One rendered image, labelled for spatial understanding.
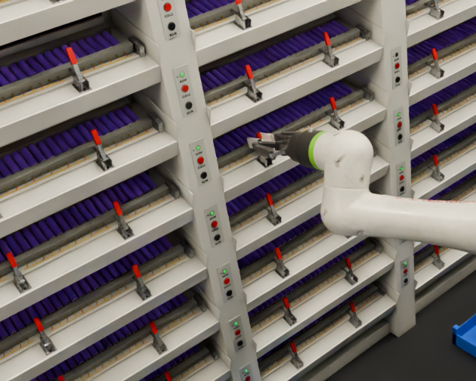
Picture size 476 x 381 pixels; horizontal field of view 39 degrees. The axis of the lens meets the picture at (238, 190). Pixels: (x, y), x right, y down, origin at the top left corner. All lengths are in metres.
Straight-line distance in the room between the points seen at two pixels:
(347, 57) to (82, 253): 0.89
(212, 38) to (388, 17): 0.58
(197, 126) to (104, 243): 0.36
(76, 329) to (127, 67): 0.65
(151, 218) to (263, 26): 0.55
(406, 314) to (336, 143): 1.20
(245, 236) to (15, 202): 0.66
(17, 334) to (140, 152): 0.53
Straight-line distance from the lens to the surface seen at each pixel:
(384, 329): 2.57
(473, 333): 2.61
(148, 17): 1.49
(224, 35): 1.62
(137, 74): 1.50
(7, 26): 1.37
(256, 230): 1.88
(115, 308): 1.73
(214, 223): 1.73
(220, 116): 1.66
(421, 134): 2.28
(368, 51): 1.95
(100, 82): 1.48
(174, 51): 1.53
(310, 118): 1.93
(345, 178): 1.47
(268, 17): 1.70
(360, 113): 2.01
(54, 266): 1.60
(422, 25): 2.11
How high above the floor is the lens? 1.80
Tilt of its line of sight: 30 degrees down
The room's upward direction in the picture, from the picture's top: 11 degrees counter-clockwise
